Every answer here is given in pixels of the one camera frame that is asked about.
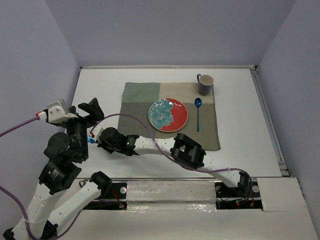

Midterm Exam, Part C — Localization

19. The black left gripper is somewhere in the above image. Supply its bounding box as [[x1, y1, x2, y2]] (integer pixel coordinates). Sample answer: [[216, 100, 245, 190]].
[[61, 96, 106, 159]]

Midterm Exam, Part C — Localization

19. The blue metallic fork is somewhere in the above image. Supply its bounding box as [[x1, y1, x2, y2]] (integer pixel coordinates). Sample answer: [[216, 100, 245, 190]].
[[87, 135, 97, 144]]

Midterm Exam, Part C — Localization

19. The red floral plate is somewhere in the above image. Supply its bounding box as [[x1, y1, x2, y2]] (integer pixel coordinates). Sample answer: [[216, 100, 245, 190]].
[[148, 98, 188, 133]]

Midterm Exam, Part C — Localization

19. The green beige patchwork cloth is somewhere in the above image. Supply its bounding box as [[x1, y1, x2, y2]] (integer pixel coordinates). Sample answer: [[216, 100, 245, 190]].
[[117, 82, 221, 151]]

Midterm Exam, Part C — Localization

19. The blue metallic spoon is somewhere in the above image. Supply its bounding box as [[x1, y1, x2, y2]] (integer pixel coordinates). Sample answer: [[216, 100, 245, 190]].
[[194, 97, 202, 132]]

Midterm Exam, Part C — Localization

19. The purple mug cream inside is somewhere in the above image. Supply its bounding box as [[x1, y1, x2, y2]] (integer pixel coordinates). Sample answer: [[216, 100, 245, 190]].
[[196, 73, 214, 96]]

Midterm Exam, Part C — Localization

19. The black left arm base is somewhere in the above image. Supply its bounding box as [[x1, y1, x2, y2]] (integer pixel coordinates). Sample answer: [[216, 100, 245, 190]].
[[79, 171, 128, 211]]

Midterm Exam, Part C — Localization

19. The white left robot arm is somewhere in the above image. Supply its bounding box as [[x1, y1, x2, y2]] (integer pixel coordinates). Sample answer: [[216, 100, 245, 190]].
[[0, 98, 112, 240]]

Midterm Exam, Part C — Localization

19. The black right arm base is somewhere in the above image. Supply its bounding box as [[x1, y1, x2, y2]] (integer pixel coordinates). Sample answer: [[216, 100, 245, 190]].
[[214, 181, 263, 210]]

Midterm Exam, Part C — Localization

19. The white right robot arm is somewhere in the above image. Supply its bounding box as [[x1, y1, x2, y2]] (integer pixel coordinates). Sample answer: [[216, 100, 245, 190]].
[[90, 127, 253, 196]]

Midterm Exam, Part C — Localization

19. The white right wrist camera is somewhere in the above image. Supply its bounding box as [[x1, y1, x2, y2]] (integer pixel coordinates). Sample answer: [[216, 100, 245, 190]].
[[89, 126, 104, 141]]

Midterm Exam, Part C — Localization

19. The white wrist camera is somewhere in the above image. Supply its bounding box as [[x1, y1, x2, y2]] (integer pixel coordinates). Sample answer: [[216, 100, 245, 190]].
[[89, 126, 104, 141], [36, 99, 78, 124]]

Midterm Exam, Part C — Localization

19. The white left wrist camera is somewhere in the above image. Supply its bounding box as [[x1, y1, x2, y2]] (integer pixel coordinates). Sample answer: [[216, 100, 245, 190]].
[[36, 99, 78, 124]]

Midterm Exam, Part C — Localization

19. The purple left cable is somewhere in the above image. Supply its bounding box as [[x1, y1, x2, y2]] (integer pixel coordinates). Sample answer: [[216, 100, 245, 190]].
[[0, 117, 83, 240]]

